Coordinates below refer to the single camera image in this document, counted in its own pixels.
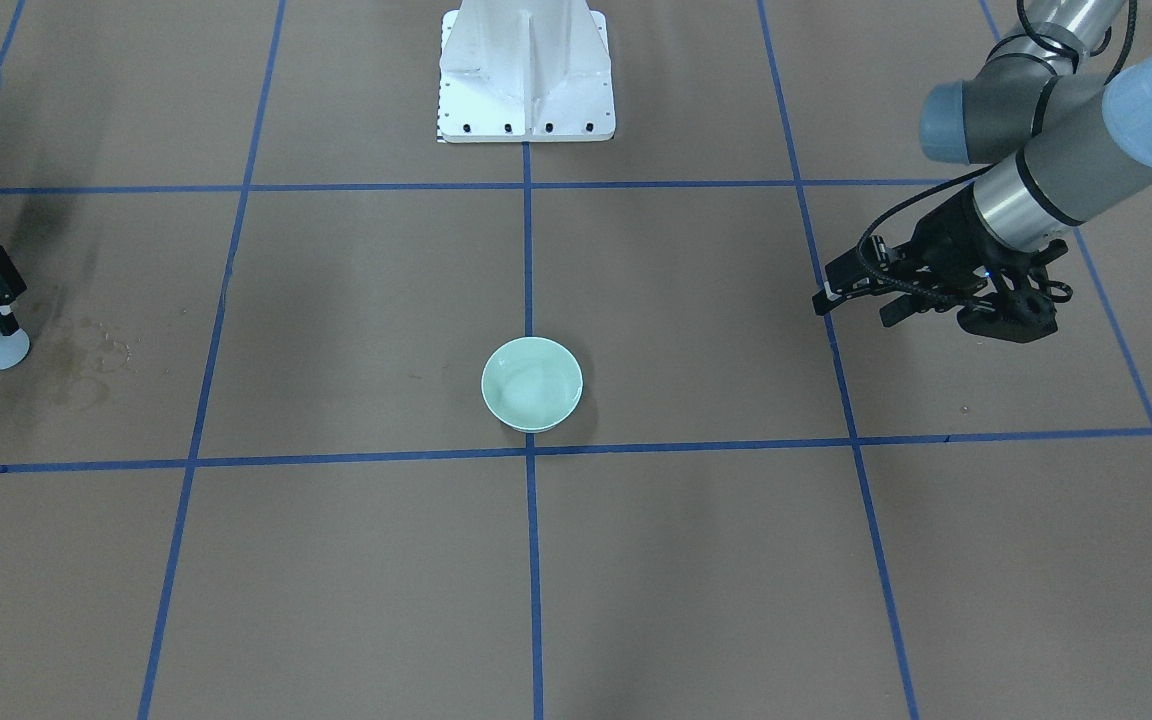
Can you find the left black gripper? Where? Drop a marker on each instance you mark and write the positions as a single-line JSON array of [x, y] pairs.
[[944, 237]]

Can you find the mint green bowl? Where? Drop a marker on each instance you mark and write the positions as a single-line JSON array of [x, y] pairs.
[[532, 384]]

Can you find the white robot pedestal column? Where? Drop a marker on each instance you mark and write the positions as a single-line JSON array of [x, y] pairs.
[[525, 72]]

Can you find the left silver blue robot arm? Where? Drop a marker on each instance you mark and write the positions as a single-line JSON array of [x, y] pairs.
[[1049, 147]]

